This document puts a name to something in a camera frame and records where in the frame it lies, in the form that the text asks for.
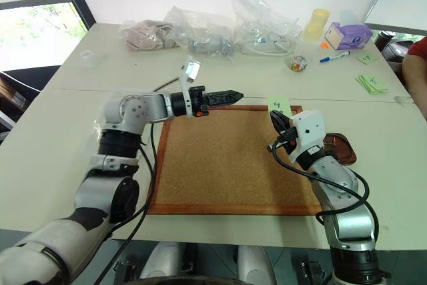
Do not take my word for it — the plastic bag with grey contents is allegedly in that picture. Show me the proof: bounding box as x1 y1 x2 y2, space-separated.
163 5 236 61

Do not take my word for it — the blue and white marker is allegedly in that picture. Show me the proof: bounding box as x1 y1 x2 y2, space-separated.
320 50 352 63

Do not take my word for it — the purple tissue box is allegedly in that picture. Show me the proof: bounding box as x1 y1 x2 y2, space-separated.
324 9 374 51

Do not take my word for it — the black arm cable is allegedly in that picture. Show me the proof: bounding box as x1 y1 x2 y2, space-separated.
92 77 180 285
266 140 380 242

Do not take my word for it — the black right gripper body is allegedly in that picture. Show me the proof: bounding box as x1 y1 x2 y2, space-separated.
275 127 300 156

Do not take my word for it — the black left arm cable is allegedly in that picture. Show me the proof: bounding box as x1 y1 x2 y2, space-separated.
92 77 180 285

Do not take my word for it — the person in red shirt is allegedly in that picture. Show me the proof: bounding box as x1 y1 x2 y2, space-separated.
401 35 427 117

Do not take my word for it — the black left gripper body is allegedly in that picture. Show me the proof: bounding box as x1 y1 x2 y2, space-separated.
188 85 211 119

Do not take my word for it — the green sticky note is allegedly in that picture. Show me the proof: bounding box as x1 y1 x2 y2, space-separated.
267 96 292 115

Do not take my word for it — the yellow plastic cup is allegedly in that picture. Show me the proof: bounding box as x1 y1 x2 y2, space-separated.
304 8 332 43

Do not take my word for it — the plastic bag with pink contents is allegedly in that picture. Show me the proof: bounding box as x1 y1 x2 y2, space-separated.
119 19 178 53

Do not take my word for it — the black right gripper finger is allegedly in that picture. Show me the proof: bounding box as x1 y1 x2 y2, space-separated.
269 110 288 134
278 112 295 132

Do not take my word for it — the black bag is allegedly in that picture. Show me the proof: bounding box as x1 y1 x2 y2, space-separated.
373 29 415 73

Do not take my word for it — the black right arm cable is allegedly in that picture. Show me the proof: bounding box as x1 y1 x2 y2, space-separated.
266 140 380 242

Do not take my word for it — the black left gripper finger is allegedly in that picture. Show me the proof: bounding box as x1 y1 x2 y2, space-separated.
204 97 242 107
203 89 245 100

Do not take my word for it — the white robot leg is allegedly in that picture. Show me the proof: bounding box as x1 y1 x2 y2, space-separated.
236 244 278 285
139 241 183 280

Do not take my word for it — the stack of green notes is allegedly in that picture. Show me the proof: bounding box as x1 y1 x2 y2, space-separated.
354 73 390 95

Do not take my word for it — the clear jar of coloured pushpins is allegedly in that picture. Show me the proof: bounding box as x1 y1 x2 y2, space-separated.
286 53 312 73

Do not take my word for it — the large clear plastic bag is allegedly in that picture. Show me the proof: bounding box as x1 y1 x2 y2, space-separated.
230 0 302 57

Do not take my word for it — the single written green note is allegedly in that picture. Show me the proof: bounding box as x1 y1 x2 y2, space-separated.
356 51 378 66

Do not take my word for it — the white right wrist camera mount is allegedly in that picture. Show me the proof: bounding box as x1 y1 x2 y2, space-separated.
288 109 327 164

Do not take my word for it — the brown leather tray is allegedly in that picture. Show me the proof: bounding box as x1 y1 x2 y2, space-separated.
321 132 358 166

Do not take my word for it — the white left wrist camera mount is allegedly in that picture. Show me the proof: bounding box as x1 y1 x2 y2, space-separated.
179 59 202 120

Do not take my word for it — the small clear plastic cup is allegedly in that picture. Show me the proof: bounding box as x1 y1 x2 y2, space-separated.
79 49 101 69

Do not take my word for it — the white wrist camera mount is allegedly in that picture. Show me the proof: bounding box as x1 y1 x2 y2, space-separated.
179 59 202 120
288 109 327 164

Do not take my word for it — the cork board with wooden frame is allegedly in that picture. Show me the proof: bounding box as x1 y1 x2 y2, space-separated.
146 104 323 216

